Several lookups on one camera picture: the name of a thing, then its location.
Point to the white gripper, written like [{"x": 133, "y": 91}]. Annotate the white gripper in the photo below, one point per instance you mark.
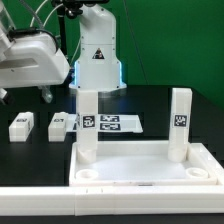
[{"x": 32, "y": 60}]

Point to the white desk tabletop tray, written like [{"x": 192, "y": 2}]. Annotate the white desk tabletop tray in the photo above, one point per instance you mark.
[{"x": 145, "y": 163}]

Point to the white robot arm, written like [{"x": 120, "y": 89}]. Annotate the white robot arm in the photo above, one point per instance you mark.
[{"x": 97, "y": 67}]

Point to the fiducial marker sheet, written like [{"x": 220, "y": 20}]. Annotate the fiducial marker sheet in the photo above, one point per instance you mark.
[{"x": 118, "y": 123}]

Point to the white L-shaped fence bar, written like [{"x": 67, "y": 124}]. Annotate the white L-shaped fence bar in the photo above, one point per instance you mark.
[{"x": 81, "y": 201}]

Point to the black camera stand pole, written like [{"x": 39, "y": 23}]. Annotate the black camera stand pole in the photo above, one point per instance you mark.
[{"x": 63, "y": 40}]

